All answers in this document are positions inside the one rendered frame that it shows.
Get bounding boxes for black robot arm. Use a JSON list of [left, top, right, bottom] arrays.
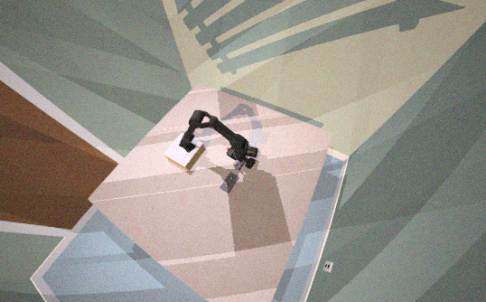
[[178, 110, 258, 157]]

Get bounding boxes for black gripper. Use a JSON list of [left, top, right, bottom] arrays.
[[227, 148, 256, 169]]

